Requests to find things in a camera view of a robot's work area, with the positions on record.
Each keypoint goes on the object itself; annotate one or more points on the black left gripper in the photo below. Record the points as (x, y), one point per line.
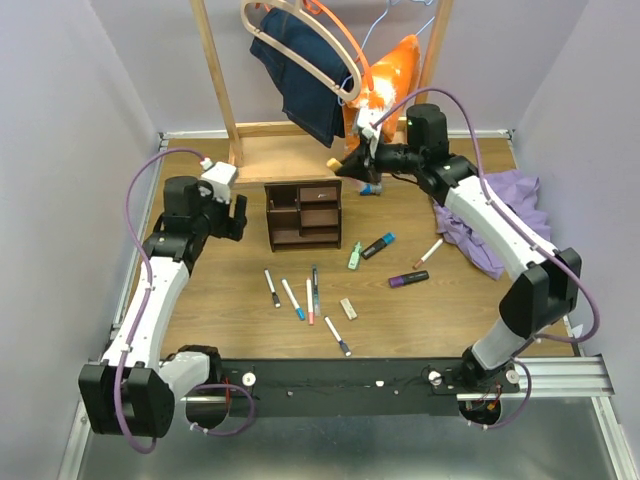
(232, 227)

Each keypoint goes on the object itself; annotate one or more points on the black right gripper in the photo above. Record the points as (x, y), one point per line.
(363, 164)

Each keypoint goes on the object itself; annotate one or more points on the pink highlighter orange cap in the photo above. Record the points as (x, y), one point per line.
(334, 164)

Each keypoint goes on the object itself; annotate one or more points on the brown wooden desk organizer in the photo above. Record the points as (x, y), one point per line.
(304, 214)

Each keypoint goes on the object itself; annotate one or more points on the black highlighter blue cap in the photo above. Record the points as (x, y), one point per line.
(378, 245)

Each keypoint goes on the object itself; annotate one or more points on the black highlighter purple cap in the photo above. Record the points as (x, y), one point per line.
(408, 279)

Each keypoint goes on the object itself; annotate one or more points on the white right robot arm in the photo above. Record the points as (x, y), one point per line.
(544, 279)

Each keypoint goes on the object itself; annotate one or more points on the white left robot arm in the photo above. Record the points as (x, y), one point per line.
(131, 390)

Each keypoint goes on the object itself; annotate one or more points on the blue grey cylinder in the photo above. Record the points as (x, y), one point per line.
(368, 189)

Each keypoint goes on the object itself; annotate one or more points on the dark blue jeans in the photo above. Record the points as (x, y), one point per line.
(305, 101)

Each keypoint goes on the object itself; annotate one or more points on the wooden clothes rack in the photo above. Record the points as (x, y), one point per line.
(262, 151)

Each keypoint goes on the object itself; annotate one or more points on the white pen pink cap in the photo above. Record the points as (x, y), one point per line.
(310, 302)

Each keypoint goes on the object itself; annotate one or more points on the small green bottle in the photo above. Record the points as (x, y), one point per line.
(355, 257)

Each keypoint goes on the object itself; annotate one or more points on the orange white cloth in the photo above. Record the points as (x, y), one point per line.
(394, 77)

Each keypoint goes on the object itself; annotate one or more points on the black teal pen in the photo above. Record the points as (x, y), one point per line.
(315, 291)

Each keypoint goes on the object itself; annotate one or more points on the white marker pink cap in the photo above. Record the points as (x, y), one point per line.
(428, 253)

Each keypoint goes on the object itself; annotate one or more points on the beige eraser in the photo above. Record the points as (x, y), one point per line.
(348, 309)

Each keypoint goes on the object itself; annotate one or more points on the orange plastic hanger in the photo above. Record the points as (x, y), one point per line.
(359, 69)

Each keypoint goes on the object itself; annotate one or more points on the purple cloth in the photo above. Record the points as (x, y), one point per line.
(489, 237)

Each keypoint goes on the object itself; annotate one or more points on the white marker black blue cap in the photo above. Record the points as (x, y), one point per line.
(342, 344)

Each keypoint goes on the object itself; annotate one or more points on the beige wooden hanger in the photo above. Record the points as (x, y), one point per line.
(298, 35)

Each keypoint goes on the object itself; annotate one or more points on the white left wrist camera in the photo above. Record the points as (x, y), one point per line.
(220, 174)

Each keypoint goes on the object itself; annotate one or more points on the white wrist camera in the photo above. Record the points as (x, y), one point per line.
(220, 174)
(364, 121)

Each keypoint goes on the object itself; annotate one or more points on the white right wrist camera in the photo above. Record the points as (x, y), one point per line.
(364, 121)

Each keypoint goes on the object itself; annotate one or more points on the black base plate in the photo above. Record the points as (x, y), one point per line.
(362, 387)

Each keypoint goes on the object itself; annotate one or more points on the light blue wire hanger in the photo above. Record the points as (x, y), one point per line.
(387, 25)

